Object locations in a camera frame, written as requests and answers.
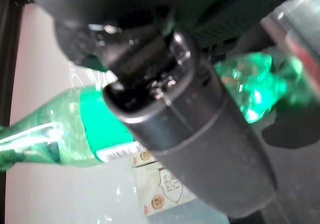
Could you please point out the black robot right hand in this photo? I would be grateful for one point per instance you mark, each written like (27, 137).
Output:
(190, 138)

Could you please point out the green Sprite bottle yellow cap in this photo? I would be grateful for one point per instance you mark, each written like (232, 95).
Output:
(105, 118)

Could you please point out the beige carton box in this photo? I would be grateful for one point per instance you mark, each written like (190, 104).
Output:
(165, 191)

